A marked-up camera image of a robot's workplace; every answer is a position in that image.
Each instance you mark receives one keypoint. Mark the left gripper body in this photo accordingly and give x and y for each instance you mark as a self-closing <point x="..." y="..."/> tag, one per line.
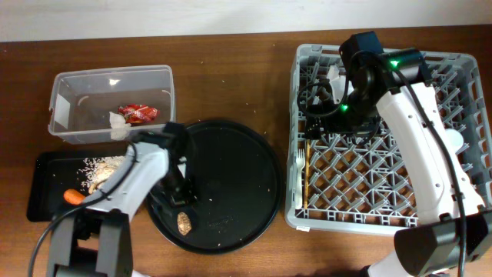
<point x="177" y="188"/>

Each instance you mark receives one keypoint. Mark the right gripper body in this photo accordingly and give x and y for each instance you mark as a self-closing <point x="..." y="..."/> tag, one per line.
<point x="344" y="119"/>

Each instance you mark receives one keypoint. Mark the brown ginger piece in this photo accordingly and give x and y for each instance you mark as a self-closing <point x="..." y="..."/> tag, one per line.
<point x="184" y="223"/>

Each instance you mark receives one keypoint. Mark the wooden chopstick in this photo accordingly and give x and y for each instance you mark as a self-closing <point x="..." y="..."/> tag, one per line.
<point x="306" y="172"/>

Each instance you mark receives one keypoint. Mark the white plastic fork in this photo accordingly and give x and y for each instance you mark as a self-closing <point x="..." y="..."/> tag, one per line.
<point x="298" y="193"/>

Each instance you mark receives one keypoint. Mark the rice and peanut leftovers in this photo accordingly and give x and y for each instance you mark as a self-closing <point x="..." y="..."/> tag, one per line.
<point x="96" y="170"/>

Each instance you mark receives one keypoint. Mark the white tissue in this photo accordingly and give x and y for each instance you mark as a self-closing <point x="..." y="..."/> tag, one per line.
<point x="119" y="127"/>

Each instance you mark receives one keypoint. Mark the red snack wrapper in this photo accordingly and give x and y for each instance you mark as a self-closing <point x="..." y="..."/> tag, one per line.
<point x="138" y="114"/>

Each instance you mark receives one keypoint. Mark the orange carrot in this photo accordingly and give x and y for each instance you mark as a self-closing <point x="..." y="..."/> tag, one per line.
<point x="73" y="197"/>

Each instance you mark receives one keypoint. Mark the blue cup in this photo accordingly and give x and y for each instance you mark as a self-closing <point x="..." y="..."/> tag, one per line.
<point x="455" y="138"/>

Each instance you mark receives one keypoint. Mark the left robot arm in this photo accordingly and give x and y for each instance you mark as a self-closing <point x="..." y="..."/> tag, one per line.
<point x="93" y="238"/>

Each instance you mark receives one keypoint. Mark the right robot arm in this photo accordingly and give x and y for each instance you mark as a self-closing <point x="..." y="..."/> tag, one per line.
<point x="395" y="88"/>

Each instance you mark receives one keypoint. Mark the grey dishwasher rack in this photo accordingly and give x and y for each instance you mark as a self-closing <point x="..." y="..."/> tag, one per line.
<point x="365" y="189"/>

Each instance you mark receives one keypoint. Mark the black round tray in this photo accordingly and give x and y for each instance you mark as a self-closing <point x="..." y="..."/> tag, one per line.
<point x="239" y="184"/>

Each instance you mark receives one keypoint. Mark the black rectangular tray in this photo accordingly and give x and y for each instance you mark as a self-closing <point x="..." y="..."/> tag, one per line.
<point x="57" y="172"/>

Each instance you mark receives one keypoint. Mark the clear plastic bin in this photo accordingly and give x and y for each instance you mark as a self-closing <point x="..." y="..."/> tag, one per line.
<point x="81" y="102"/>

